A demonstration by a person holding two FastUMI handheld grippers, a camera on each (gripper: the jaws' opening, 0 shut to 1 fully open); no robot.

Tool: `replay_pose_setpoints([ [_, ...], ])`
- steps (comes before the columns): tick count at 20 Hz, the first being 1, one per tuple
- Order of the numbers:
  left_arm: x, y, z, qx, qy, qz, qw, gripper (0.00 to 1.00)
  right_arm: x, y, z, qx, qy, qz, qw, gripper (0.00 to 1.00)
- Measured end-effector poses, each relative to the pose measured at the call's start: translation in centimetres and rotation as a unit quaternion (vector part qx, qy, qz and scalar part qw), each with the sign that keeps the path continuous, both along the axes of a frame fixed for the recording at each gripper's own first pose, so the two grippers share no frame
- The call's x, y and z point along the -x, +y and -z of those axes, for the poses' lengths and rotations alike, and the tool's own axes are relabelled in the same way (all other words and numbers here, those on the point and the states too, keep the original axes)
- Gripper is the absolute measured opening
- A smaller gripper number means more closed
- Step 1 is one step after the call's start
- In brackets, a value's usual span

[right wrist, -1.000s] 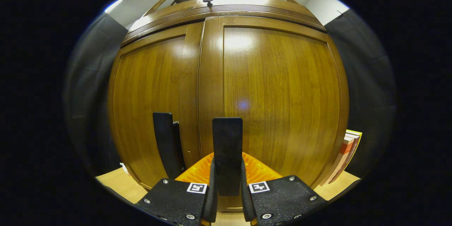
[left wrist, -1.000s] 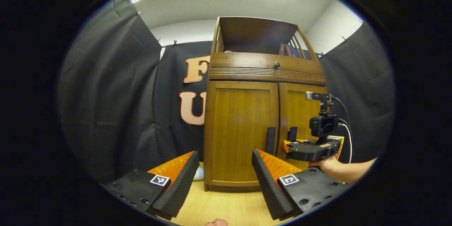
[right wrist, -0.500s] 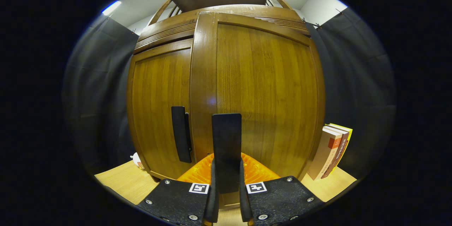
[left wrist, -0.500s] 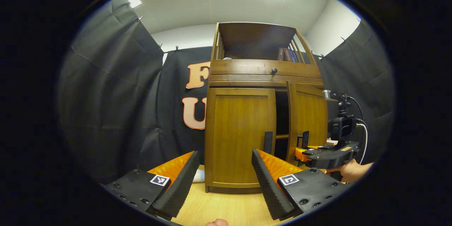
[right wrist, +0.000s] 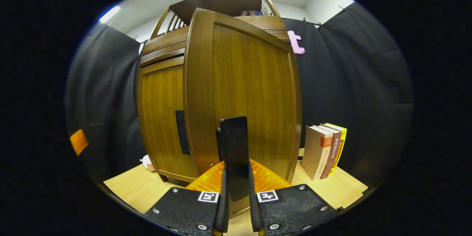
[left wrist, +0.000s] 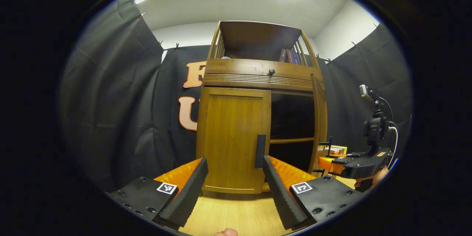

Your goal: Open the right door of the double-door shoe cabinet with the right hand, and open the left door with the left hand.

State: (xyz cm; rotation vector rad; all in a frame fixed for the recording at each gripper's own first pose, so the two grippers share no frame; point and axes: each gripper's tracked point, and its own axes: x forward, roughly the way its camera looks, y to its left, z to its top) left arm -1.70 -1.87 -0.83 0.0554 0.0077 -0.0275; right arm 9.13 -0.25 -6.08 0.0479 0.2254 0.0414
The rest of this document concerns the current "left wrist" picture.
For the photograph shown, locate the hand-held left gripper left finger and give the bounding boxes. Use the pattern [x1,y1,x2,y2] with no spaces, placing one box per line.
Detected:
[107,157,209,229]

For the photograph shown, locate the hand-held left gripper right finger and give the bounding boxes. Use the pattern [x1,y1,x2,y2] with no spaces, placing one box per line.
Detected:
[263,155,365,231]

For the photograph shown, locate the wooden shoe cabinet door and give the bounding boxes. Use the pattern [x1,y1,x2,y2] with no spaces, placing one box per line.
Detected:
[310,73,332,177]
[197,88,272,194]

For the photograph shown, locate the wooden double-door shoe cabinet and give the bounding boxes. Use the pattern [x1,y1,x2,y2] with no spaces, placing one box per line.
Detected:
[195,20,329,194]

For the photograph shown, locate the wooden inner shelf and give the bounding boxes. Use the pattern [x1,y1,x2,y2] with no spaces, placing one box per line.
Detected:
[269,137,315,145]

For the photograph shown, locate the black backdrop cloth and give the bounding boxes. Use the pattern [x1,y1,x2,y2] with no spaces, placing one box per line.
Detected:
[59,0,413,192]

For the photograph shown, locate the wooden drawer with black knob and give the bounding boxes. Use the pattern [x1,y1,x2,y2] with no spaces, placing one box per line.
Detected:
[203,58,325,91]

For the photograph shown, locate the white cable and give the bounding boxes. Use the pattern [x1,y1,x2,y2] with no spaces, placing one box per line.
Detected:
[387,125,399,168]

